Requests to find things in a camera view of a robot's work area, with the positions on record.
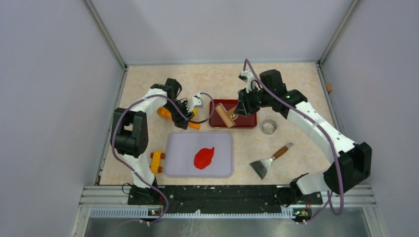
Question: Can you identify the metal ring cutter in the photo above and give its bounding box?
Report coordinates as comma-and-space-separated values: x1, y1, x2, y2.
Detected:
261, 119, 278, 135

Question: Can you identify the red dough lump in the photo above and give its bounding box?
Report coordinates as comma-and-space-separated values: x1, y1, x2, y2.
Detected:
194, 147, 215, 170

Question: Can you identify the small yellow block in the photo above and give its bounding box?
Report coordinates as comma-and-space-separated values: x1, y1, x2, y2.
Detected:
192, 108, 198, 119

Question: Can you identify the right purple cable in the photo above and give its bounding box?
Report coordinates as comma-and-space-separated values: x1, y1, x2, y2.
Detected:
242, 59, 345, 225

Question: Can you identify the yellow toy car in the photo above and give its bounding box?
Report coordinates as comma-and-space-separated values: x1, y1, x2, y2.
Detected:
150, 150, 166, 174

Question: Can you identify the lavender plastic tray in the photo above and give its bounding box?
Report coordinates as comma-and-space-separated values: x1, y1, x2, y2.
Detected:
165, 132, 233, 178

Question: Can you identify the wooden dough roller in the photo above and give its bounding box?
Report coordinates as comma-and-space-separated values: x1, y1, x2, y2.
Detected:
214, 102, 238, 128

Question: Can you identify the metal scraper wooden handle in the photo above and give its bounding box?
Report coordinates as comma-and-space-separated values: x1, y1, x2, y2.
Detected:
249, 142, 294, 180

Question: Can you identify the orange plastic rolling pin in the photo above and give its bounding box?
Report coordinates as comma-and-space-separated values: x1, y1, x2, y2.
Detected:
157, 107, 201, 130

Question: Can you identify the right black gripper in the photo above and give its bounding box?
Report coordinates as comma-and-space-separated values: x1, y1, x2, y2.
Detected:
235, 84, 273, 116

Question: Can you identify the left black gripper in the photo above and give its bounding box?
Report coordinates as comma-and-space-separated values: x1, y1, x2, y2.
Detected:
163, 99, 194, 130

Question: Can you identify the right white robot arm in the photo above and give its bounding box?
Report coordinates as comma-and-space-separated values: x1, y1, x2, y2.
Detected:
235, 69, 372, 203

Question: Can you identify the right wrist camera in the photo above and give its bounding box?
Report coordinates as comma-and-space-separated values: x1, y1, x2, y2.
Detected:
239, 70, 258, 93

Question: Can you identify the dark red lacquer tray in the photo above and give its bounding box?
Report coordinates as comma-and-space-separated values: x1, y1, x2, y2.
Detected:
209, 99, 257, 128

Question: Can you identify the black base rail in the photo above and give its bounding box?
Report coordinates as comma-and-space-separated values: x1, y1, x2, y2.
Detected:
127, 185, 323, 214

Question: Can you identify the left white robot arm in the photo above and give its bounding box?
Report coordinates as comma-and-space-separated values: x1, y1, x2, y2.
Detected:
110, 79, 203, 204

